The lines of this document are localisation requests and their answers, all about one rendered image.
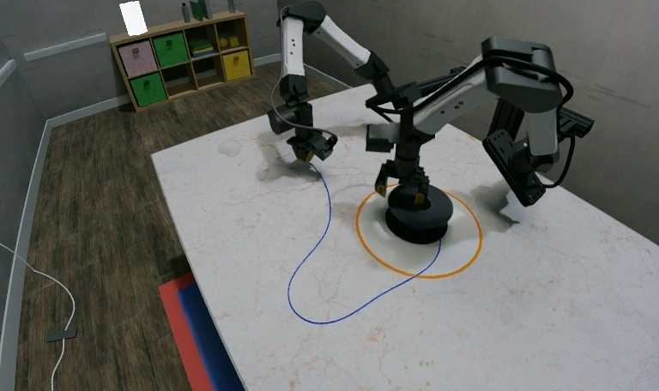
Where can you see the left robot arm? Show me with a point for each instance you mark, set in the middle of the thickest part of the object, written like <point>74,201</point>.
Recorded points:
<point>532,93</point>

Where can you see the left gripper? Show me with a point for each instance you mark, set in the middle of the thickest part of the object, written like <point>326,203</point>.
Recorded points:
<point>408,174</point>

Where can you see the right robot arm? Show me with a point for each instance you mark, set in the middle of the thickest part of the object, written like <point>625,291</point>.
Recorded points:
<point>293,86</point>

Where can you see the orange painted ring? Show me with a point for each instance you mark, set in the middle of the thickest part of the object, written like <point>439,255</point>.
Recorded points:
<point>412,275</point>

